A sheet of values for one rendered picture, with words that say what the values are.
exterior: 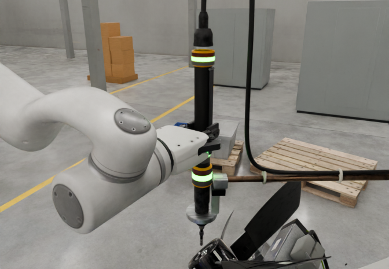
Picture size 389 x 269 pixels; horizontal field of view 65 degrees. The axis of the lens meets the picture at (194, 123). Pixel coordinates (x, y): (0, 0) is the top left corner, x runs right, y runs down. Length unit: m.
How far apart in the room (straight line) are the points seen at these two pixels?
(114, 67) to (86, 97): 8.59
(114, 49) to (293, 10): 7.03
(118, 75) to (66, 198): 8.59
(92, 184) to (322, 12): 5.84
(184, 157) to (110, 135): 0.17
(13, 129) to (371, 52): 5.93
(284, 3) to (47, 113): 12.59
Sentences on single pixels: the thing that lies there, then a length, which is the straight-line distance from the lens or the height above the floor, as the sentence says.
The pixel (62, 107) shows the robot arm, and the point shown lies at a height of 1.75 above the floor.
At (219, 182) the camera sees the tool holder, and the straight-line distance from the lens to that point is 0.67.
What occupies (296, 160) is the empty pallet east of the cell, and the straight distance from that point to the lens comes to 4.02.
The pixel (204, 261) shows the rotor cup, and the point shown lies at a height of 1.24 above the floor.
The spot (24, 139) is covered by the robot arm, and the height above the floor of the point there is 1.69.
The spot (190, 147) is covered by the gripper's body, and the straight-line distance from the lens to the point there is 0.51.
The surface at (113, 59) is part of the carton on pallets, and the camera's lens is 9.01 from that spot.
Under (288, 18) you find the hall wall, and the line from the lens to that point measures 12.85.
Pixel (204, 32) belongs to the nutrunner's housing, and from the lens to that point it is 0.57.
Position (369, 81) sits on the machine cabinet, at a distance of 6.22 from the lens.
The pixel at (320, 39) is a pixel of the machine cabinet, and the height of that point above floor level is 1.40.
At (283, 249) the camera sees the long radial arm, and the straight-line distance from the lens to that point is 1.12.
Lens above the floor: 1.86
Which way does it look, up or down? 20 degrees down
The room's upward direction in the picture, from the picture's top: straight up
